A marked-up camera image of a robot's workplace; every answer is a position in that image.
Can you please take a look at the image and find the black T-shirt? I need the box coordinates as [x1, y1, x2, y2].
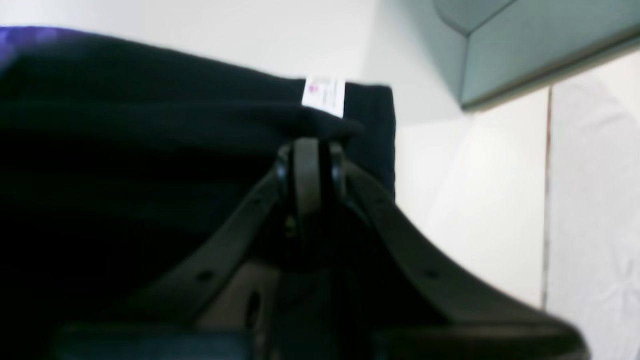
[0, 27, 396, 360]

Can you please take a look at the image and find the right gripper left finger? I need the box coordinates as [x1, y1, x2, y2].
[115, 145, 292, 324]

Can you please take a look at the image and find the grey tray at table edge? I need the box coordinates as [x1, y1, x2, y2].
[434, 0, 640, 112]

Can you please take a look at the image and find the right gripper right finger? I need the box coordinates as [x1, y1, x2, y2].
[327, 142, 576, 341]

